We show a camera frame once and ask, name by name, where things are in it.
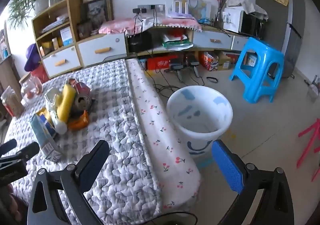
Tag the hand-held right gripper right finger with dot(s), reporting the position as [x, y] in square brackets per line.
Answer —
[227, 168]

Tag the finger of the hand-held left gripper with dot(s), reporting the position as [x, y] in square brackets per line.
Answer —
[27, 151]
[7, 147]

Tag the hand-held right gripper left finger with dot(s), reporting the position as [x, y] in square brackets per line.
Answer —
[95, 165]

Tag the blue biscuit box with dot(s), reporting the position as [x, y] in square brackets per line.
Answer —
[45, 140]

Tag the white plastic bin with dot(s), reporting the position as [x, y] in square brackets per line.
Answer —
[200, 137]

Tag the person's left hand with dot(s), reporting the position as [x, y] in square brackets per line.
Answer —
[11, 202]

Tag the white green label bottle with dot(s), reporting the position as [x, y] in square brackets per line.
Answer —
[60, 125]

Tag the glass jar with cereal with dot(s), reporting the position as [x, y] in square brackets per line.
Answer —
[11, 102]

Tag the orange snack packet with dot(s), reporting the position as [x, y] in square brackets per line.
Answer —
[80, 122]

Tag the grey checked quilt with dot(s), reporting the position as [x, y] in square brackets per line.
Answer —
[112, 120]

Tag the round glass jar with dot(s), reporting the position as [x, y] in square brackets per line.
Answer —
[31, 87]

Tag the dark metal can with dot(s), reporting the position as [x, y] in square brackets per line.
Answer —
[82, 102]

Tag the cherry print mattress edge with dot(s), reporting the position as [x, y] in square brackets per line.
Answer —
[160, 125]

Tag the crumpled snack bag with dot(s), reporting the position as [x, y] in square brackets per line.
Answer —
[81, 88]

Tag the pink metal rack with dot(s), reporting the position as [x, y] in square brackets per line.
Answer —
[308, 140]

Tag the black band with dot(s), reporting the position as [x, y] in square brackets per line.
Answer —
[207, 79]

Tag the purple hat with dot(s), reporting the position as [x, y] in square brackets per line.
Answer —
[32, 56]

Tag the white side shelf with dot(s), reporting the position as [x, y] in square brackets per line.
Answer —
[5, 50]

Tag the cardboard box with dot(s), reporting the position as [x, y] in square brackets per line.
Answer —
[225, 63]

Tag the colourful snack box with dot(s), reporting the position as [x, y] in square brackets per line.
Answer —
[211, 61]

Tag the yellow jar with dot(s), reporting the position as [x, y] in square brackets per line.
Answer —
[55, 43]

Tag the blue white box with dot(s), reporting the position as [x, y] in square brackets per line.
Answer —
[66, 37]

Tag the red carton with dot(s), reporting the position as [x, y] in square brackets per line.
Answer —
[160, 63]

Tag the blue plastic stool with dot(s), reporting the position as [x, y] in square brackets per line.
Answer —
[262, 50]

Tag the grey drawer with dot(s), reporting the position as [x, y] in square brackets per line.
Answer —
[212, 40]

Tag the black box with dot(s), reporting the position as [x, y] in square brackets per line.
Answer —
[138, 41]

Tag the green white bag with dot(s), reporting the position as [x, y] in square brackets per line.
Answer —
[175, 43]

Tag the pink cloth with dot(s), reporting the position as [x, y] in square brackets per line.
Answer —
[117, 26]

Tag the wooden shelf cabinet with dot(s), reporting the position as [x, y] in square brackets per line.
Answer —
[72, 15]

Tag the low wooden cabinet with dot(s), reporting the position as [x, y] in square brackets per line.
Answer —
[195, 29]

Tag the white microwave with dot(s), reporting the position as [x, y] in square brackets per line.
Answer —
[235, 21]

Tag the vase with twigs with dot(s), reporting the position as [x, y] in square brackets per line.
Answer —
[219, 19]

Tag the grey door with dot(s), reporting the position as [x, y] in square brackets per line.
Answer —
[272, 22]

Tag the framed picture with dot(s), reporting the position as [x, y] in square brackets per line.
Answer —
[97, 11]

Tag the white router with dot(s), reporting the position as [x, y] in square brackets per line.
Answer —
[178, 8]

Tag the wall socket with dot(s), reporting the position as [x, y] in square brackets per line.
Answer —
[152, 7]

